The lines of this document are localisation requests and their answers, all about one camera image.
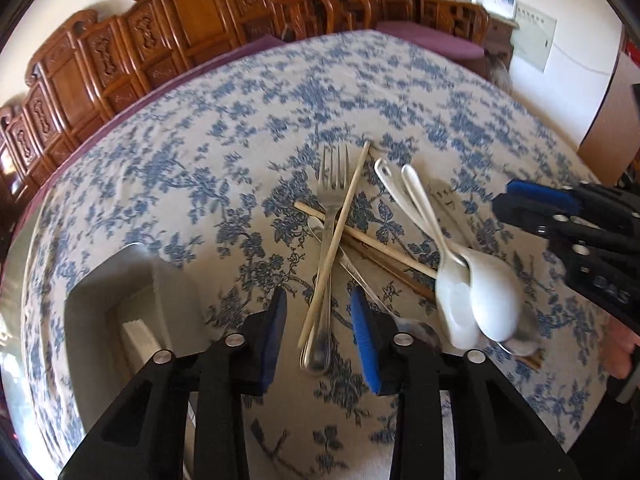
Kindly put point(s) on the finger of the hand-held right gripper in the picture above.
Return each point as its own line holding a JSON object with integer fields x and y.
{"x": 542, "y": 195}
{"x": 530, "y": 217}

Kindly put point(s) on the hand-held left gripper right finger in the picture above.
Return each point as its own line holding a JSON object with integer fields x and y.
{"x": 365, "y": 340}

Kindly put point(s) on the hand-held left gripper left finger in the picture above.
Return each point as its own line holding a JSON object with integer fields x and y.
{"x": 272, "y": 340}

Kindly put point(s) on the light wooden chopstick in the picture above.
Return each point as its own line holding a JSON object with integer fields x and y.
{"x": 390, "y": 252}
{"x": 346, "y": 210}

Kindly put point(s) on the metal fork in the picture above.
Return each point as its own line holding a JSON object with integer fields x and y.
{"x": 327, "y": 200}

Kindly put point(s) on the grey metal tray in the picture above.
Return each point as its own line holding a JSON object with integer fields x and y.
{"x": 100, "y": 290}

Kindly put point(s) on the person's right hand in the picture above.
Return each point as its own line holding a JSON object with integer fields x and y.
{"x": 617, "y": 345}

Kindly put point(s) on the dark brown chopstick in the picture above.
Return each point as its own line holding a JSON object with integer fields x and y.
{"x": 400, "y": 277}

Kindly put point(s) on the brown wooden door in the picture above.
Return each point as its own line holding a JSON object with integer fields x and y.
{"x": 610, "y": 130}

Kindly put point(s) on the grey fuzzy object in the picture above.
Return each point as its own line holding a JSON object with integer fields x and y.
{"x": 500, "y": 72}

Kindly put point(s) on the wooden side table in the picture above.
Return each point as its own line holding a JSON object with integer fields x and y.
{"x": 500, "y": 30}

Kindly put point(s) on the blue floral tablecloth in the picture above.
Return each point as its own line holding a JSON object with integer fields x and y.
{"x": 200, "y": 160}

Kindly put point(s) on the short purple seat cushion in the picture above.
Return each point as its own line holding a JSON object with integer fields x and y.
{"x": 430, "y": 35}

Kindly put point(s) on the white box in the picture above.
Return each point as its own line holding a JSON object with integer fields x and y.
{"x": 495, "y": 2}

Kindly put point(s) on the wooden armchair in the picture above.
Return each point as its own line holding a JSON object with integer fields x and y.
{"x": 325, "y": 5}

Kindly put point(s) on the long carved wooden bench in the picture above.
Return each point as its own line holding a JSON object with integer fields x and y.
{"x": 190, "y": 5}

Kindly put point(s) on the white wall panel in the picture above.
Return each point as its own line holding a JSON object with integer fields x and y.
{"x": 535, "y": 35}

